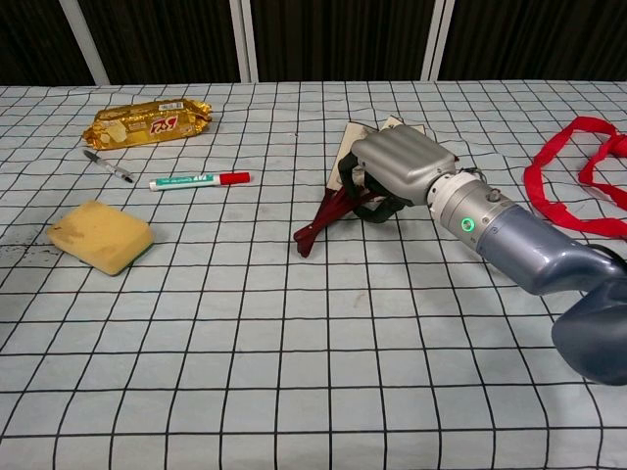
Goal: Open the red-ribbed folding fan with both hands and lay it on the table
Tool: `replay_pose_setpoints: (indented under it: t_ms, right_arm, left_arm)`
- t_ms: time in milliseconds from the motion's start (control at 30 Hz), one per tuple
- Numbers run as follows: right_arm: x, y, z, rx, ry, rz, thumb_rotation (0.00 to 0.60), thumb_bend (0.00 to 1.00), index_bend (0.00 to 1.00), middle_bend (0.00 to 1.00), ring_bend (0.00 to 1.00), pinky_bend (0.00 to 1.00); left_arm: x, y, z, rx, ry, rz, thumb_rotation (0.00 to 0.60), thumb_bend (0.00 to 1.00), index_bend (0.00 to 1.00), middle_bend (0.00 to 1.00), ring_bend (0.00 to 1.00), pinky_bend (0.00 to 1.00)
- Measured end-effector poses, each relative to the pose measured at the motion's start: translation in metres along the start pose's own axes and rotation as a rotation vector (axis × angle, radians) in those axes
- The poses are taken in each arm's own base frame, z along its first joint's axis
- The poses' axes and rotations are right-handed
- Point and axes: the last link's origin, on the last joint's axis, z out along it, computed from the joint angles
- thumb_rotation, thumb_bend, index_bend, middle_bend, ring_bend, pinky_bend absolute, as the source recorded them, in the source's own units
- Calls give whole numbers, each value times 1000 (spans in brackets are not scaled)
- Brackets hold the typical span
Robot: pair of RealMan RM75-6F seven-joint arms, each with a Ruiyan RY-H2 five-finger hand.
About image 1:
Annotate gold biscuit packet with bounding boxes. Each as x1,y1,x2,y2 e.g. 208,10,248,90
81,97,214,151

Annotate white marker red cap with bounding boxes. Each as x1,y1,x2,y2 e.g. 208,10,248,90
149,171,252,193

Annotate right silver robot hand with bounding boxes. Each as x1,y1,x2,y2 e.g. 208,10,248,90
336,124,460,224

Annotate black ballpoint pen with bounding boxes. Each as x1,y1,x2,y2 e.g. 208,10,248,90
82,149,135,185

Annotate black-grid checkered tablecloth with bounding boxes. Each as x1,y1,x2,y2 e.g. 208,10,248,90
0,79,627,470

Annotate yellow sponge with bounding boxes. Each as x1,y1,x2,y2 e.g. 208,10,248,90
46,200,155,278

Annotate red ribbon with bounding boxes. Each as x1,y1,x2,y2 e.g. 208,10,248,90
523,116,627,240

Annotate white frame post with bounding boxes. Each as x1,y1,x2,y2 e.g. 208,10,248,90
419,0,458,82
229,0,260,83
58,0,112,86

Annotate paper folding fan red ribs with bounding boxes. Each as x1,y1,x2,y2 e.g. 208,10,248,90
293,116,432,259

